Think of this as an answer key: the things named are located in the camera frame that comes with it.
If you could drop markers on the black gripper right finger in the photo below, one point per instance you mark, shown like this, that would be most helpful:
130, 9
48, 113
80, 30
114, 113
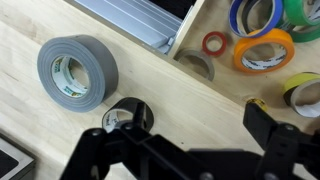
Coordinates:
286, 153

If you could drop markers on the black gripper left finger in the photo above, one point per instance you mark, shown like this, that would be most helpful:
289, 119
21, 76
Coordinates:
110, 150

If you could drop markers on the black masking tape roll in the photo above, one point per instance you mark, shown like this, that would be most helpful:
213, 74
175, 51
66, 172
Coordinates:
121, 102

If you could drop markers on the small yellow tape roll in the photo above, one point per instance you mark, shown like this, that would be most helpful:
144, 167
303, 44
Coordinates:
260, 102

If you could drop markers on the yellow black tape roll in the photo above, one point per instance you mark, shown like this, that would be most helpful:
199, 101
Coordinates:
300, 78

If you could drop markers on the open wooden drawer white front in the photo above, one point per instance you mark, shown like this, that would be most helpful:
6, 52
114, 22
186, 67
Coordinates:
230, 80

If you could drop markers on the clear tape roll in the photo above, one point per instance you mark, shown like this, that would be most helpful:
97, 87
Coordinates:
208, 66

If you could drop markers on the dark green tape roll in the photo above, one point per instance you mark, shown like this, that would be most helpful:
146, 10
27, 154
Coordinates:
306, 35

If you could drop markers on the orange tape roll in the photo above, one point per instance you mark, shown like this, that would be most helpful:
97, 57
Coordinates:
266, 35

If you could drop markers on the small red tape roll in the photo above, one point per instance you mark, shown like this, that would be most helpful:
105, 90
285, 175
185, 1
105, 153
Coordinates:
204, 43

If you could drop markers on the bright green tape roll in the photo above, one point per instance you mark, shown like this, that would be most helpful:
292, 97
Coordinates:
293, 13

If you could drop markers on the blue tape roll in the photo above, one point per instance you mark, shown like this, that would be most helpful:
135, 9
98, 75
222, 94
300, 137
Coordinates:
233, 13

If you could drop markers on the grey duct tape roll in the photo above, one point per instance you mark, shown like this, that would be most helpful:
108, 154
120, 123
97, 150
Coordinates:
100, 66

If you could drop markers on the metal drawer slide rail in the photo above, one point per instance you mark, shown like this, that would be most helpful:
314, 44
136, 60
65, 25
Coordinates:
133, 16

